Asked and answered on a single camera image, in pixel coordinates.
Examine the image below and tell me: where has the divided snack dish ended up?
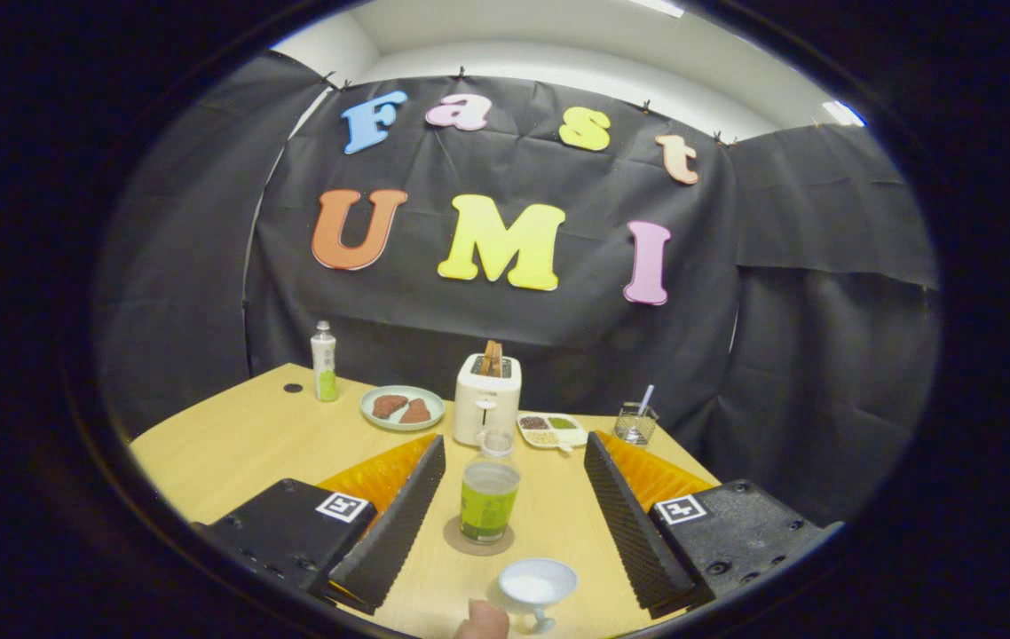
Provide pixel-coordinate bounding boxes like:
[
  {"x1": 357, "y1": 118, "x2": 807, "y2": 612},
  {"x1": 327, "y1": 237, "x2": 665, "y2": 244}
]
[{"x1": 517, "y1": 413, "x2": 588, "y2": 452}]

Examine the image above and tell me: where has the wooden table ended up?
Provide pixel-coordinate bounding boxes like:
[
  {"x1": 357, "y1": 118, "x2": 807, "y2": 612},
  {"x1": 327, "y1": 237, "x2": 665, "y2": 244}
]
[{"x1": 130, "y1": 362, "x2": 723, "y2": 639}]

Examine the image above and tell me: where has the black backdrop cloth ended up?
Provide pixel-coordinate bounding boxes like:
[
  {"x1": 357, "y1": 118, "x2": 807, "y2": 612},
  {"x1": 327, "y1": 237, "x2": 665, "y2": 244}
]
[{"x1": 97, "y1": 51, "x2": 941, "y2": 525}]

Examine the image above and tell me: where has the clear patterned glass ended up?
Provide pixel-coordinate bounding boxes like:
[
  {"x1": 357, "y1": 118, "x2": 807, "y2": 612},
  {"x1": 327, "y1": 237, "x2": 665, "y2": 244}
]
[{"x1": 614, "y1": 402, "x2": 659, "y2": 446}]

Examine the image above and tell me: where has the white toaster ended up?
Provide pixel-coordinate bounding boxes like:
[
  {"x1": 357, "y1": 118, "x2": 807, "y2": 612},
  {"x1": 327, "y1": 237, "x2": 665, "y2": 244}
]
[{"x1": 454, "y1": 352, "x2": 523, "y2": 447}]

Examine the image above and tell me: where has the pale blue cup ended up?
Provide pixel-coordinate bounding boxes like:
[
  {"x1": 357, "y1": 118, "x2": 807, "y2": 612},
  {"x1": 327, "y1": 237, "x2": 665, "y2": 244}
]
[{"x1": 498, "y1": 557, "x2": 579, "y2": 635}]

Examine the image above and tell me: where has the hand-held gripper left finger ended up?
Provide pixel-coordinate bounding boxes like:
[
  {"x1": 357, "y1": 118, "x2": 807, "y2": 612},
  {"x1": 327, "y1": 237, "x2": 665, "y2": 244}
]
[{"x1": 194, "y1": 433, "x2": 448, "y2": 615}]

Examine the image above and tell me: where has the white and green tube bottle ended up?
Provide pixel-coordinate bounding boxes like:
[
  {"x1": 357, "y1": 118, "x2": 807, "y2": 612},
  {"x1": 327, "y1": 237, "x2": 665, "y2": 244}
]
[{"x1": 311, "y1": 320, "x2": 338, "y2": 403}]

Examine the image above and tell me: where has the round brown coaster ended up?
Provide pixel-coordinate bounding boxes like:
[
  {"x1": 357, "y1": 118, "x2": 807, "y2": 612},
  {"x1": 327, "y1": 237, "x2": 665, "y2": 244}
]
[{"x1": 443, "y1": 517, "x2": 516, "y2": 557}]

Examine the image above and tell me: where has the clear juice bottle green label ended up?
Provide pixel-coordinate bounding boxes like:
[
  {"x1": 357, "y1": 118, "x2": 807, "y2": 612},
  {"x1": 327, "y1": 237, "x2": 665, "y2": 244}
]
[{"x1": 459, "y1": 430, "x2": 522, "y2": 545}]

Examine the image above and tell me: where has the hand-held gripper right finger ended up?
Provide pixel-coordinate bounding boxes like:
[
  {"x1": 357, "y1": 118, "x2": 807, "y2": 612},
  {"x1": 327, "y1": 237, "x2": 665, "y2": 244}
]
[{"x1": 583, "y1": 431, "x2": 845, "y2": 619}]

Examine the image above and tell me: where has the pale green plate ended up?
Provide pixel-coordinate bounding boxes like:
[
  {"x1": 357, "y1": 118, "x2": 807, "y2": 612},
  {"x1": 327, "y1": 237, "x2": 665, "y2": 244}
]
[{"x1": 359, "y1": 385, "x2": 446, "y2": 432}]

